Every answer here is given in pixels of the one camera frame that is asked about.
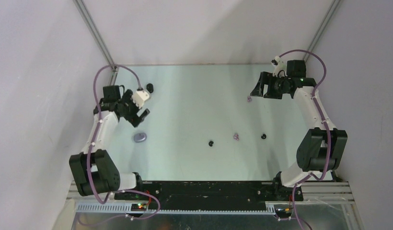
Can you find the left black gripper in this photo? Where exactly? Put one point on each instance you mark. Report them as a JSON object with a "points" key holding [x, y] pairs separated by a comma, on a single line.
{"points": [[133, 119]]}

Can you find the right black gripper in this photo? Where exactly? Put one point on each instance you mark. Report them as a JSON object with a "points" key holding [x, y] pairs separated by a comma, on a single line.
{"points": [[267, 78]]}

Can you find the black earbud charging case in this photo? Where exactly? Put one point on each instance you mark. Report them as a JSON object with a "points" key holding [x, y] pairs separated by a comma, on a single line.
{"points": [[150, 87]]}

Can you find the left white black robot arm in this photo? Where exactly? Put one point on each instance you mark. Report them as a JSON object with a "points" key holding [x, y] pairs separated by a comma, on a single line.
{"points": [[93, 169]]}

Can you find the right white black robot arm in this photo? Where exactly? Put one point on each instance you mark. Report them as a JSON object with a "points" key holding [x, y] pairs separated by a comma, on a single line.
{"points": [[323, 145]]}

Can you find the purple earbud charging case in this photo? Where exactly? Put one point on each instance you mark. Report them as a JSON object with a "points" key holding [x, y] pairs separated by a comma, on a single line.
{"points": [[140, 137]]}

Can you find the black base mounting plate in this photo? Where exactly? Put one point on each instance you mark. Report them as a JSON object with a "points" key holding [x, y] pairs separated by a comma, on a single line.
{"points": [[211, 195]]}

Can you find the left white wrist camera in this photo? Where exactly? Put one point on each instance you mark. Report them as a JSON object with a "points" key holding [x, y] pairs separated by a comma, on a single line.
{"points": [[139, 97]]}

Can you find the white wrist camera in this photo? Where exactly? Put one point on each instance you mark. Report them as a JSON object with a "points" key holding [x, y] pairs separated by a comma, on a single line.
{"points": [[139, 97], [279, 65]]}

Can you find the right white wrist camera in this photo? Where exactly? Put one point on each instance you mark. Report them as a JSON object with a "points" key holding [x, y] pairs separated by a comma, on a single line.
{"points": [[279, 65]]}

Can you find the left aluminium corner post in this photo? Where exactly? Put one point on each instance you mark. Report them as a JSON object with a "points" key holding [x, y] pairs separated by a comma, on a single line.
{"points": [[91, 25]]}

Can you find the aluminium corner post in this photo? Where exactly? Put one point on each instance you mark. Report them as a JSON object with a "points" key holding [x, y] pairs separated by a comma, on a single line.
{"points": [[91, 25], [328, 17]]}

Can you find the right aluminium corner post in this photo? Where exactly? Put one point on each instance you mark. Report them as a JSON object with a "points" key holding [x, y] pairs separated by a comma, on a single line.
{"points": [[328, 17]]}

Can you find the aluminium frame rail front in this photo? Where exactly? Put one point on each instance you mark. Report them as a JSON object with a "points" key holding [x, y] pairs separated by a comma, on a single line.
{"points": [[313, 193]]}

